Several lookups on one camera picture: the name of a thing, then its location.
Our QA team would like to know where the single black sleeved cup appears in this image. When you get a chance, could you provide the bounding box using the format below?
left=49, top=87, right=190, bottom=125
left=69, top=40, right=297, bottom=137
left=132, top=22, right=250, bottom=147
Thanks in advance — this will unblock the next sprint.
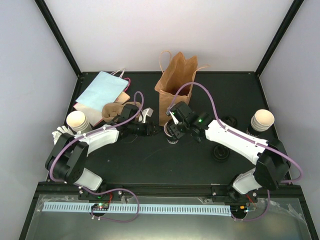
left=163, top=122, right=179, bottom=145

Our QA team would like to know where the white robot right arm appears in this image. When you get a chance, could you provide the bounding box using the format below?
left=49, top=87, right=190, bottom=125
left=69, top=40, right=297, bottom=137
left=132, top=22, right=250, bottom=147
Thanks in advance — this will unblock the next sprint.
left=164, top=101, right=291, bottom=203

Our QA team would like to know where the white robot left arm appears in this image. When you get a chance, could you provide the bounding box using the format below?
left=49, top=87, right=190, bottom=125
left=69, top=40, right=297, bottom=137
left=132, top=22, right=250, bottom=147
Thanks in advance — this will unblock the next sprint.
left=45, top=104, right=161, bottom=200

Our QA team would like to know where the black coffee cup lid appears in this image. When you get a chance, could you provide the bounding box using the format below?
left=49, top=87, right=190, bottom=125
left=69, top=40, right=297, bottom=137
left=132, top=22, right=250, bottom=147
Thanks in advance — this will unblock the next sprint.
left=211, top=144, right=230, bottom=163

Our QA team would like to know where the small brown paper bag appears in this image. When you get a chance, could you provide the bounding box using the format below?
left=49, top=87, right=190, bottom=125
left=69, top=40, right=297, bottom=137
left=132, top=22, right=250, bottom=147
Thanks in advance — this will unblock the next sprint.
left=115, top=91, right=131, bottom=104

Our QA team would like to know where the brown pulp cup carrier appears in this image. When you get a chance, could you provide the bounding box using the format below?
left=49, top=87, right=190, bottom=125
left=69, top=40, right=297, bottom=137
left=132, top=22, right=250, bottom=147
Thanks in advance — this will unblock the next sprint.
left=101, top=101, right=141, bottom=122

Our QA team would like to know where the black lid stack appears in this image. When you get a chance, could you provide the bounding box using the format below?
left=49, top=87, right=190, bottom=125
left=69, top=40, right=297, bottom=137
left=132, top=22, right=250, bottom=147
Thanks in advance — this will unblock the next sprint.
left=221, top=115, right=238, bottom=128

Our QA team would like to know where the light blue paper bag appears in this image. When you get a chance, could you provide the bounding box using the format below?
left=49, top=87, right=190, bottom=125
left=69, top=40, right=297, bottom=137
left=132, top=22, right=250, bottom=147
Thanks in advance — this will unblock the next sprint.
left=76, top=71, right=129, bottom=111

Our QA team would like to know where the left paper cup stack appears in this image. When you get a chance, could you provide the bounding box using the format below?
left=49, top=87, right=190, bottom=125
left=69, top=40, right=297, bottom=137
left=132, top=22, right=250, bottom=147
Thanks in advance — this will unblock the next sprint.
left=66, top=110, right=92, bottom=134

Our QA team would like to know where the paper cup stack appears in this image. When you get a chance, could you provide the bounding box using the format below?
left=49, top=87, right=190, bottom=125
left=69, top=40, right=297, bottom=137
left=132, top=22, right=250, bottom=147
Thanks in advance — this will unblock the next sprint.
left=66, top=110, right=92, bottom=134
left=246, top=109, right=275, bottom=137

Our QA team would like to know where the right paper cup stack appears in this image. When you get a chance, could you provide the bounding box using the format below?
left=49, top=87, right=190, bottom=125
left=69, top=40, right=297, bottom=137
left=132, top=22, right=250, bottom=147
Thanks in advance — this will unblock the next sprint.
left=246, top=109, right=275, bottom=137

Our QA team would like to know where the white plastic cutlery bundle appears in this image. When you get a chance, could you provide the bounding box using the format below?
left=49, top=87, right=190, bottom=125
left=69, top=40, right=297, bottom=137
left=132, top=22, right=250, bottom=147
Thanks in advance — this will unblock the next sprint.
left=51, top=125, right=75, bottom=145

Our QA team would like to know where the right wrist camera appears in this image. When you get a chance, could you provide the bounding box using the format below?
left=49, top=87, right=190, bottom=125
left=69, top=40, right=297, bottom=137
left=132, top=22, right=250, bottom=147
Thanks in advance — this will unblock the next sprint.
left=166, top=107, right=179, bottom=125

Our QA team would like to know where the black aluminium rail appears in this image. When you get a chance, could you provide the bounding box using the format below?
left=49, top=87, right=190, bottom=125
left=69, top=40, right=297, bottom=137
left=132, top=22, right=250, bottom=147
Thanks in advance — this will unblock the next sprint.
left=81, top=183, right=240, bottom=203

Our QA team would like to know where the light blue cable duct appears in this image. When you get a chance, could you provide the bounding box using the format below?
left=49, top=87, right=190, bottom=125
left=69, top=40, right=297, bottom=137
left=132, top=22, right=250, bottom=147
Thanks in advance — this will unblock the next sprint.
left=42, top=202, right=232, bottom=217

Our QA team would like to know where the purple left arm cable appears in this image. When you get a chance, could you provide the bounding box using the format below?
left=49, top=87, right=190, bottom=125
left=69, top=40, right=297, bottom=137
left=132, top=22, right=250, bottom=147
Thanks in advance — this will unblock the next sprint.
left=48, top=90, right=145, bottom=223

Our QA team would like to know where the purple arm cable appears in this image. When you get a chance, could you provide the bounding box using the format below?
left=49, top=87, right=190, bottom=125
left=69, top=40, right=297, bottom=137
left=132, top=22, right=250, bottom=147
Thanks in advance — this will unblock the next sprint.
left=168, top=81, right=305, bottom=223
left=48, top=90, right=145, bottom=223

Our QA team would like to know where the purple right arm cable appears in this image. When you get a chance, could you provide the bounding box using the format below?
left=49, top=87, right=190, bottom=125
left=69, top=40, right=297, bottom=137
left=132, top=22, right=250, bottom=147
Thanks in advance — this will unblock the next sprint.
left=168, top=81, right=305, bottom=223

